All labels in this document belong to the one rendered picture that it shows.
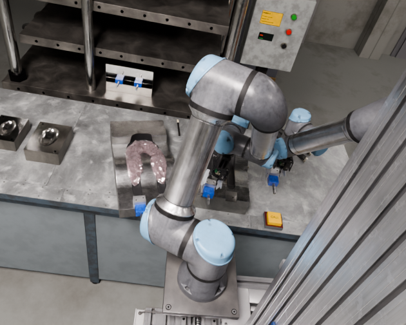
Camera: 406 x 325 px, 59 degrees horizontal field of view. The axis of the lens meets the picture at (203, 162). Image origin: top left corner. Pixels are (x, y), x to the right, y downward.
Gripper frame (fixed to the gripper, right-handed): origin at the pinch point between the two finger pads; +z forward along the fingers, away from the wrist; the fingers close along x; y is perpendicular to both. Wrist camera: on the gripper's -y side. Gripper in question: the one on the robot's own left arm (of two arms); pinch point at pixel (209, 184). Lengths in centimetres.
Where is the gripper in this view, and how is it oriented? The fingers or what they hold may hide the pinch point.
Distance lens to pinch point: 152.4
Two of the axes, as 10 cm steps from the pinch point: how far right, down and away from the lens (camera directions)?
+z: -3.1, 7.7, 5.6
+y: -0.1, 5.8, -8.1
